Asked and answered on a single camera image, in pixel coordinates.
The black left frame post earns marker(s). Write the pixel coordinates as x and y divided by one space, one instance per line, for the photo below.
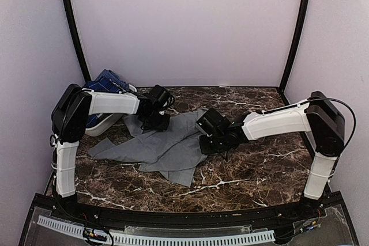
76 40

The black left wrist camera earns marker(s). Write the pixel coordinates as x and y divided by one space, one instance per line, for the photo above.
161 98

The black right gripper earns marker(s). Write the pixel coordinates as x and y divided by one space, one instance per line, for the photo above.
205 148

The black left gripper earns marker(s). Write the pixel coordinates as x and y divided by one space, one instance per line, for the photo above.
163 126

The white laundry basket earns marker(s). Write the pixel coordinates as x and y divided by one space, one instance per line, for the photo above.
110 107

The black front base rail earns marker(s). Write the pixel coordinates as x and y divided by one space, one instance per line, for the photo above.
281 216

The black frame post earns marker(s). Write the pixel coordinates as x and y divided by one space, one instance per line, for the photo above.
294 45
76 40

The black right frame post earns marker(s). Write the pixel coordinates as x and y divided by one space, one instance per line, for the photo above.
294 45

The grey long sleeve shirt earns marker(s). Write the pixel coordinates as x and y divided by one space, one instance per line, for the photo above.
174 153

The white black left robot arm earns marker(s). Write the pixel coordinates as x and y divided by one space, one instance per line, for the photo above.
83 111

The blue plaid shirt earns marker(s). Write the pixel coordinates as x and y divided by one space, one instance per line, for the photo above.
101 85

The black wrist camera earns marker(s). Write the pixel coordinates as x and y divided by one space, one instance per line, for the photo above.
161 98
212 123

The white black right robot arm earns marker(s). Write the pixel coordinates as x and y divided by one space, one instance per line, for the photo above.
317 115

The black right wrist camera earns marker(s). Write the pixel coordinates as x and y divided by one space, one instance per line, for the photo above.
212 123

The blue small-check shirt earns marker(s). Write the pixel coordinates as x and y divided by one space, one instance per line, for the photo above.
114 78

